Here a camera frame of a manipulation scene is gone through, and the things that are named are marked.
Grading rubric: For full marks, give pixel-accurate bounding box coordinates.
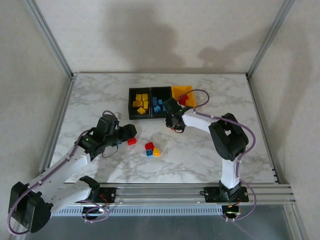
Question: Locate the aluminium frame post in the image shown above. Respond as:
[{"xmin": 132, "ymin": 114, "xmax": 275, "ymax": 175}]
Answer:
[
  {"xmin": 246, "ymin": 0, "xmax": 297, "ymax": 79},
  {"xmin": 23, "ymin": 0, "xmax": 77, "ymax": 80},
  {"xmin": 284, "ymin": 204, "xmax": 310, "ymax": 240}
]

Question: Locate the yellow plastic bin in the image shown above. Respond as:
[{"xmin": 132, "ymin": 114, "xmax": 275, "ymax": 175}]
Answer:
[{"xmin": 171, "ymin": 85, "xmax": 197, "ymax": 108}]

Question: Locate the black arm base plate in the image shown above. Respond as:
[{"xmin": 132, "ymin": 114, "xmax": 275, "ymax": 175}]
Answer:
[
  {"xmin": 84, "ymin": 186, "xmax": 117, "ymax": 204},
  {"xmin": 203, "ymin": 186, "xmax": 250, "ymax": 203}
]

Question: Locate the grey slotted cable duct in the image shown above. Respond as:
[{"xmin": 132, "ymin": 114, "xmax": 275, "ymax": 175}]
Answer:
[{"xmin": 51, "ymin": 205, "xmax": 224, "ymax": 217}]

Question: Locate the aluminium table edge strip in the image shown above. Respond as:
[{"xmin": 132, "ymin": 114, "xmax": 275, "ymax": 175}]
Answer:
[{"xmin": 73, "ymin": 71, "xmax": 249, "ymax": 76}]

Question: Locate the black plastic bin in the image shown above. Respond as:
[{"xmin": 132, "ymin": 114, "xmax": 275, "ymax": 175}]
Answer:
[
  {"xmin": 149, "ymin": 86, "xmax": 174, "ymax": 120},
  {"xmin": 128, "ymin": 86, "xmax": 152, "ymax": 120}
]

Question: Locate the wide aluminium mounting rail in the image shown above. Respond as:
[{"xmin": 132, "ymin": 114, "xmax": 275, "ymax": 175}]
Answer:
[{"xmin": 49, "ymin": 183, "xmax": 297, "ymax": 207}]

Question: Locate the grey lower panel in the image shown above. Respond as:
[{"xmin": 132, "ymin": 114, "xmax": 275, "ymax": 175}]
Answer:
[{"xmin": 24, "ymin": 215, "xmax": 293, "ymax": 240}]

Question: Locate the aluminium table side rail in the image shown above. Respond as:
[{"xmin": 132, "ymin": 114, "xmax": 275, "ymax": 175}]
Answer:
[
  {"xmin": 39, "ymin": 74, "xmax": 78, "ymax": 180},
  {"xmin": 245, "ymin": 74, "xmax": 281, "ymax": 183}
]

